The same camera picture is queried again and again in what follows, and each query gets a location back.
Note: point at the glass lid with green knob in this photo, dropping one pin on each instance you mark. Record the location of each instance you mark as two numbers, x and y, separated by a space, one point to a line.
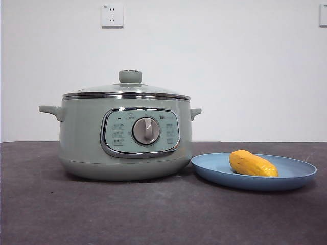
129 76

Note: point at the yellow corn cob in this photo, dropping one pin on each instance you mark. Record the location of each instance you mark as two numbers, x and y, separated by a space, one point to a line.
252 164

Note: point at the light blue round plate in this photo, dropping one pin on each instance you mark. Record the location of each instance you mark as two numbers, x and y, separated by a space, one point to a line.
217 171

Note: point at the pale green electric steamer pot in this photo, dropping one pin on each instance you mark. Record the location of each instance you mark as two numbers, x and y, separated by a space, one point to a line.
84 143

